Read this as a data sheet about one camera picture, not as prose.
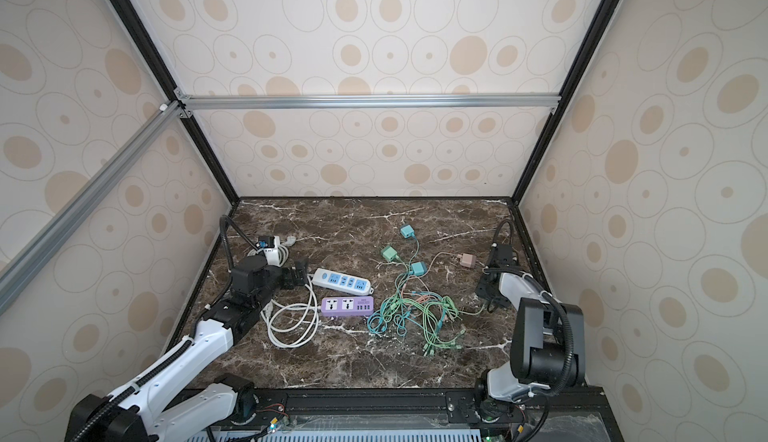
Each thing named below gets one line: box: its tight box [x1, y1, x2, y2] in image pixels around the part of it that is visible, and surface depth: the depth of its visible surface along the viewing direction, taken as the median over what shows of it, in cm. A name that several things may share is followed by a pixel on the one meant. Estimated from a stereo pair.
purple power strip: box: [321, 296, 375, 317], surface depth 91 cm
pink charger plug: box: [457, 253, 477, 268], surface depth 102 cm
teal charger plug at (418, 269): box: [409, 261, 427, 277], surface depth 99 cm
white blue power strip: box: [311, 268, 374, 296], surface depth 96 cm
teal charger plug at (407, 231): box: [400, 224, 416, 239], surface depth 110 cm
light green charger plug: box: [381, 246, 403, 263], surface depth 104 cm
